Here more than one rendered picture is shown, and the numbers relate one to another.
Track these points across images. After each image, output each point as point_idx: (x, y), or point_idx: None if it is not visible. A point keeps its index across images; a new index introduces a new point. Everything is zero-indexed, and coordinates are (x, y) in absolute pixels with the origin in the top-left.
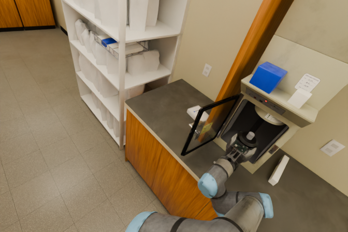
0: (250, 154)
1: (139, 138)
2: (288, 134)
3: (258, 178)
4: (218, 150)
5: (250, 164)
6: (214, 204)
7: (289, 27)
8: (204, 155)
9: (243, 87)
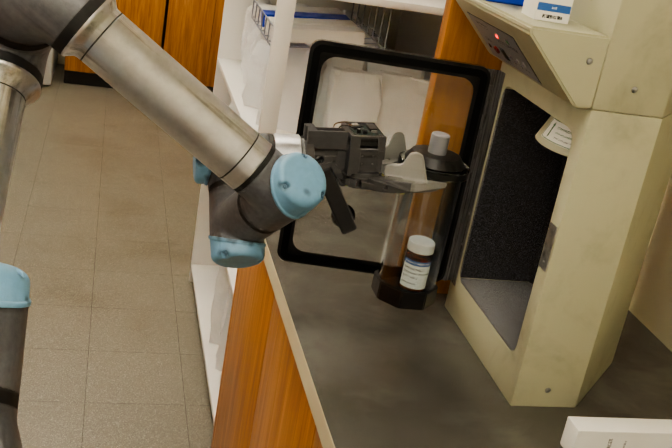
0: (406, 180)
1: (246, 310)
2: (571, 160)
3: (521, 421)
4: (438, 326)
5: (507, 357)
6: (209, 210)
7: None
8: (372, 311)
9: (472, 23)
